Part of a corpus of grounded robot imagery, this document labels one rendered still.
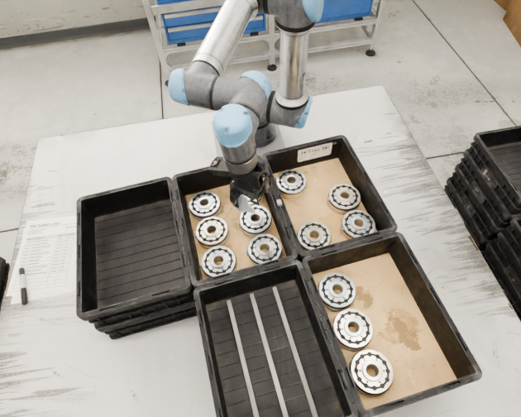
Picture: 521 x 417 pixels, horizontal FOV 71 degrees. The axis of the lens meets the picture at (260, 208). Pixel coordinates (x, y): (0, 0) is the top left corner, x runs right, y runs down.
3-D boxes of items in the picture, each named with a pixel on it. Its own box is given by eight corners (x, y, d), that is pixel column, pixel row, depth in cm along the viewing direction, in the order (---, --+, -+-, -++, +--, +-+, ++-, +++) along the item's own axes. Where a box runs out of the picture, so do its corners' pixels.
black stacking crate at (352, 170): (262, 176, 132) (260, 155, 122) (339, 157, 135) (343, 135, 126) (298, 275, 110) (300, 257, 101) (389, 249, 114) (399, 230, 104)
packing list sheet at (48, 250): (21, 222, 138) (21, 221, 138) (83, 211, 140) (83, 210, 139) (4, 305, 120) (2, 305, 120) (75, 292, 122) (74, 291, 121)
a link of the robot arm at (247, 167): (216, 157, 81) (235, 131, 83) (220, 169, 85) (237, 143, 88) (245, 170, 78) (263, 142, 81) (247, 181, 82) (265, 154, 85)
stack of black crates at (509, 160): (437, 191, 206) (473, 132, 169) (488, 182, 208) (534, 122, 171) (474, 254, 184) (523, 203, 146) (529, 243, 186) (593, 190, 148)
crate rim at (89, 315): (79, 202, 117) (76, 198, 115) (172, 179, 120) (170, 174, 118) (79, 323, 95) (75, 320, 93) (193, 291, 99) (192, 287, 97)
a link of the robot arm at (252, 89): (224, 61, 80) (206, 98, 76) (273, 70, 78) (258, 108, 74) (229, 88, 87) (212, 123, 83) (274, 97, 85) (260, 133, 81)
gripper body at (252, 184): (258, 208, 92) (252, 183, 82) (229, 194, 95) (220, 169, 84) (272, 184, 95) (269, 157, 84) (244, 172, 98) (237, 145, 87)
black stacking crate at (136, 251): (93, 218, 125) (77, 198, 115) (179, 197, 128) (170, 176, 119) (96, 332, 103) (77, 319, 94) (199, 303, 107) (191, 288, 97)
